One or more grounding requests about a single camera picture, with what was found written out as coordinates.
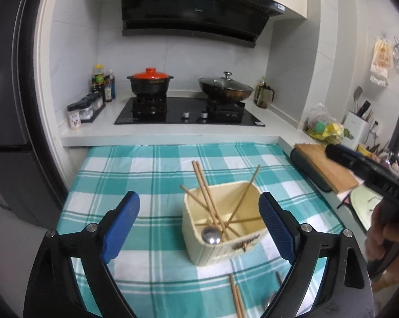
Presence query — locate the black range hood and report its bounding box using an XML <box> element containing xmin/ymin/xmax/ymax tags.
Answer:
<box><xmin>115</xmin><ymin>0</ymin><xmax>285</xmax><ymax>49</ymax></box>

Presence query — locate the teal plaid tablecloth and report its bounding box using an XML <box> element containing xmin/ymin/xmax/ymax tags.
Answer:
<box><xmin>55</xmin><ymin>142</ymin><xmax>347</xmax><ymax>318</ymax></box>

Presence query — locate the black-lidded spice jar rack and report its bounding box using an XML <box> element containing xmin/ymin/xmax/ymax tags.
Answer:
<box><xmin>78</xmin><ymin>92</ymin><xmax>106</xmax><ymax>123</ymax></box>

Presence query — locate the dark sauce bottle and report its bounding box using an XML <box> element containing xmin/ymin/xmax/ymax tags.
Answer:
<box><xmin>103</xmin><ymin>69</ymin><xmax>116</xmax><ymax>103</ymax></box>

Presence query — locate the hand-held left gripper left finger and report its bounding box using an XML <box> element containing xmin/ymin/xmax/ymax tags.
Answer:
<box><xmin>23</xmin><ymin>190</ymin><xmax>141</xmax><ymax>318</ymax></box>

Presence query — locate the white countertop utensil box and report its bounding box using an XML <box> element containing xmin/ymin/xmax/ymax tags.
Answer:
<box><xmin>342</xmin><ymin>112</ymin><xmax>373</xmax><ymax>150</ymax></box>

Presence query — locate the plastic bag with produce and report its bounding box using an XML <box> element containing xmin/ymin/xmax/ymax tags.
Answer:
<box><xmin>303</xmin><ymin>103</ymin><xmax>354</xmax><ymax>142</ymax></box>

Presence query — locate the cream utensil holder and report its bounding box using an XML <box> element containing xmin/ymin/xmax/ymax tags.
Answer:
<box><xmin>181</xmin><ymin>181</ymin><xmax>269</xmax><ymax>267</ymax></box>

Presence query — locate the wok with glass lid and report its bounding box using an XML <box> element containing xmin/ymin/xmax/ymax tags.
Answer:
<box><xmin>197</xmin><ymin>71</ymin><xmax>255</xmax><ymax>102</ymax></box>

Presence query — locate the glass press pot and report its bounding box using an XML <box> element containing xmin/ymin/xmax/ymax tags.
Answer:
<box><xmin>255</xmin><ymin>76</ymin><xmax>274</xmax><ymax>109</ymax></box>

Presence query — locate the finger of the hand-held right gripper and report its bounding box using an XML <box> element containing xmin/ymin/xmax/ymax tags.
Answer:
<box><xmin>325</xmin><ymin>143</ymin><xmax>370</xmax><ymax>175</ymax></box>

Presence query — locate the silver metal spoon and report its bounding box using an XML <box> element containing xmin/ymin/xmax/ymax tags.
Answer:
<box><xmin>201</xmin><ymin>227</ymin><xmax>223</xmax><ymax>246</ymax></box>
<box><xmin>262</xmin><ymin>271</ymin><xmax>284</xmax><ymax>312</ymax></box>

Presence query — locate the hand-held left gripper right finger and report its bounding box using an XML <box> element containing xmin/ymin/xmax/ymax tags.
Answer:
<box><xmin>258</xmin><ymin>191</ymin><xmax>375</xmax><ymax>318</ymax></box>

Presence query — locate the black pot with red lid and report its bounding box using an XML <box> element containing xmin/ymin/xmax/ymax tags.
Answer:
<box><xmin>126</xmin><ymin>68</ymin><xmax>174</xmax><ymax>97</ymax></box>

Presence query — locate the wooden chopstick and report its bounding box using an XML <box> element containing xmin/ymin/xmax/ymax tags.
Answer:
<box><xmin>192</xmin><ymin>161</ymin><xmax>227</xmax><ymax>241</ymax></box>
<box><xmin>195</xmin><ymin>161</ymin><xmax>232</xmax><ymax>240</ymax></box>
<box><xmin>180</xmin><ymin>186</ymin><xmax>239</xmax><ymax>238</ymax></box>
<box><xmin>228</xmin><ymin>165</ymin><xmax>261</xmax><ymax>228</ymax></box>
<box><xmin>215</xmin><ymin>216</ymin><xmax>264</xmax><ymax>223</ymax></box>
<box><xmin>229</xmin><ymin>273</ymin><xmax>241</xmax><ymax>318</ymax></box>
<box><xmin>232</xmin><ymin>276</ymin><xmax>246</xmax><ymax>318</ymax></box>

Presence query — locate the dark grey rolled mat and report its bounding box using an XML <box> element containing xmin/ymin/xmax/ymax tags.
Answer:
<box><xmin>290</xmin><ymin>148</ymin><xmax>334</xmax><ymax>193</ymax></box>

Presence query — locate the black spatula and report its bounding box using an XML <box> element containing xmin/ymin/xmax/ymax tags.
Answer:
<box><xmin>353</xmin><ymin>86</ymin><xmax>364</xmax><ymax>113</ymax></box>

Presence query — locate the black gas cooktop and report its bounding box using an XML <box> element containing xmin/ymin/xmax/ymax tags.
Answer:
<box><xmin>114</xmin><ymin>96</ymin><xmax>266</xmax><ymax>127</ymax></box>

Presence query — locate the hanging printed food bag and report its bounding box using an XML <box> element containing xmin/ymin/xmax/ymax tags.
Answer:
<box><xmin>370</xmin><ymin>37</ymin><xmax>394</xmax><ymax>87</ymax></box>

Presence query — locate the wooden cutting board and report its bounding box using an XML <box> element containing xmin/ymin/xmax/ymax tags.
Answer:
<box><xmin>294</xmin><ymin>143</ymin><xmax>361</xmax><ymax>195</ymax></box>

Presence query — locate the green cutting board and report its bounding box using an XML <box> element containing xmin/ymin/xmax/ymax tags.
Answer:
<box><xmin>350</xmin><ymin>185</ymin><xmax>386</xmax><ymax>230</ymax></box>

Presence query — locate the yellow-capped sauce bottle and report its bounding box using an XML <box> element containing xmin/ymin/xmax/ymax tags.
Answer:
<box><xmin>92</xmin><ymin>64</ymin><xmax>105</xmax><ymax>94</ymax></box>

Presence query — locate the person's right hand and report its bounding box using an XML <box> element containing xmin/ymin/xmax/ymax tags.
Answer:
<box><xmin>364</xmin><ymin>201</ymin><xmax>399</xmax><ymax>270</ymax></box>

